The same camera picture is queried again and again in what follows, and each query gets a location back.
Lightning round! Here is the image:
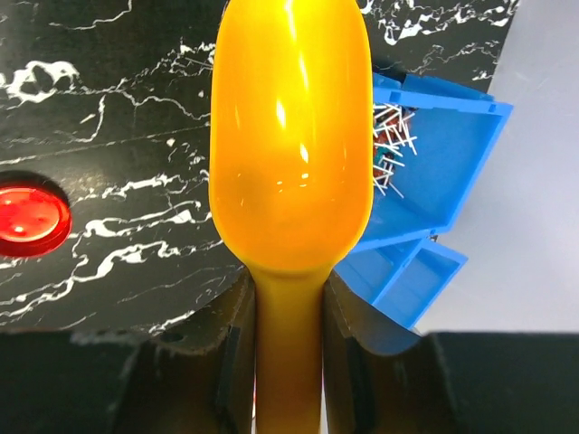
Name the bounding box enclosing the yellow plastic scoop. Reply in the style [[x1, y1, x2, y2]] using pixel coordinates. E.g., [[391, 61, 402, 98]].
[[209, 1, 373, 433]]

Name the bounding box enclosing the blue bin with lollipops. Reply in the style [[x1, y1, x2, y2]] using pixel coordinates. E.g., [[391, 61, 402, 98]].
[[354, 74, 513, 251]]

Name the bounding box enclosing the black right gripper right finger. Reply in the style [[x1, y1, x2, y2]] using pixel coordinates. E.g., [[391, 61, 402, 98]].
[[323, 274, 578, 433]]

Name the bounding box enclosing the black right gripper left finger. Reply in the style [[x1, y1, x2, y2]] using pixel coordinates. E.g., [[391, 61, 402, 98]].
[[1, 271, 255, 433]]

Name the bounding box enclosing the red jar lid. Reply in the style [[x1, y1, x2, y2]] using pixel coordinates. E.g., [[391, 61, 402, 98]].
[[1, 184, 72, 258]]

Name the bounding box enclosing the blue bin with flower candies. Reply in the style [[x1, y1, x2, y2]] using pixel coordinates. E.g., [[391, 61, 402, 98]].
[[336, 238, 468, 329]]

